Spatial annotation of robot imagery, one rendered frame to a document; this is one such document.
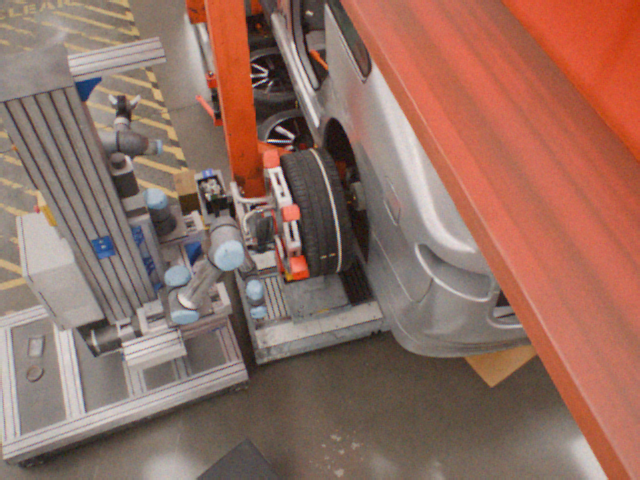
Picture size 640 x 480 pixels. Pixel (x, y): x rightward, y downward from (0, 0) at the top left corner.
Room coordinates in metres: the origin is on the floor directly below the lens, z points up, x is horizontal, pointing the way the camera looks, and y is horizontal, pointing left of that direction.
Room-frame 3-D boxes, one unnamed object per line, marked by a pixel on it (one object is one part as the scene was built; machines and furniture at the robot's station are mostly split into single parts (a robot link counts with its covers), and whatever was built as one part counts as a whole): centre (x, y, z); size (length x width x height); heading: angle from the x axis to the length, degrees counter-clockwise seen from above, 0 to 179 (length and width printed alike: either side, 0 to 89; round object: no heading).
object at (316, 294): (2.01, 0.07, 0.32); 0.40 x 0.30 x 0.28; 18
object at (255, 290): (1.46, 0.32, 0.95); 0.11 x 0.08 x 0.11; 17
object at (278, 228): (1.94, 0.30, 0.85); 0.21 x 0.14 x 0.14; 108
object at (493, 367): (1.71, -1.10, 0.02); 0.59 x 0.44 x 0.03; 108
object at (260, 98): (3.64, 0.40, 0.39); 0.66 x 0.66 x 0.24
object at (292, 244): (1.96, 0.23, 0.85); 0.54 x 0.07 x 0.54; 18
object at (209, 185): (2.43, 0.70, 0.51); 0.20 x 0.14 x 0.13; 25
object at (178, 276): (1.47, 0.66, 0.98); 0.13 x 0.12 x 0.14; 17
